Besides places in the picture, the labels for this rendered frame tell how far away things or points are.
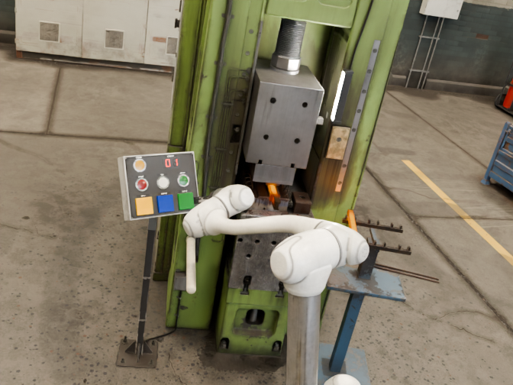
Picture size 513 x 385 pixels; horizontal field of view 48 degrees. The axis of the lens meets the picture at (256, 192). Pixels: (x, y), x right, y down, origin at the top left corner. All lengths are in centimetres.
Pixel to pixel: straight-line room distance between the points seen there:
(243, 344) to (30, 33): 566
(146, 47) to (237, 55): 535
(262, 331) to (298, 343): 149
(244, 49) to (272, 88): 23
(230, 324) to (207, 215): 121
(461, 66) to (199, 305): 788
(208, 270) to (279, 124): 98
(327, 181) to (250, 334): 95
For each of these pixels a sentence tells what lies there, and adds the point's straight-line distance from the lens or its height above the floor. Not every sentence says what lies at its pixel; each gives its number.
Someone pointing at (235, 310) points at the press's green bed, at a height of 32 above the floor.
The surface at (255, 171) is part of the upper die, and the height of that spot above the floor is 112.
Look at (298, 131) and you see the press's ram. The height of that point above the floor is 135.
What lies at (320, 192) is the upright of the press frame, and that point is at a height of 98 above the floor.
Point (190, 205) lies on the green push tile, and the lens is 263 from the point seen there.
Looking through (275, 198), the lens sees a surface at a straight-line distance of 277.
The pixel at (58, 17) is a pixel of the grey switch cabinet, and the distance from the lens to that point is 791.
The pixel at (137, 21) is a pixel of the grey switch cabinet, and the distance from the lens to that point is 792.
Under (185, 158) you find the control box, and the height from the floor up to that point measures 117.
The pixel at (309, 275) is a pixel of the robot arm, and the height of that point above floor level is 134.
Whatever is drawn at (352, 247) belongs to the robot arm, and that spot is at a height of 139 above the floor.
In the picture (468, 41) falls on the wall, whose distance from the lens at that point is 1035.
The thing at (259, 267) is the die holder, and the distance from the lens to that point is 297.
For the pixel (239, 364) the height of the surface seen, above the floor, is 0.
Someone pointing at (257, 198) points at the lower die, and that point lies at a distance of 282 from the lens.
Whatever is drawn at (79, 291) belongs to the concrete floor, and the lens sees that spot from 369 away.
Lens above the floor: 225
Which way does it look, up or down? 26 degrees down
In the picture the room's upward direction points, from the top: 11 degrees clockwise
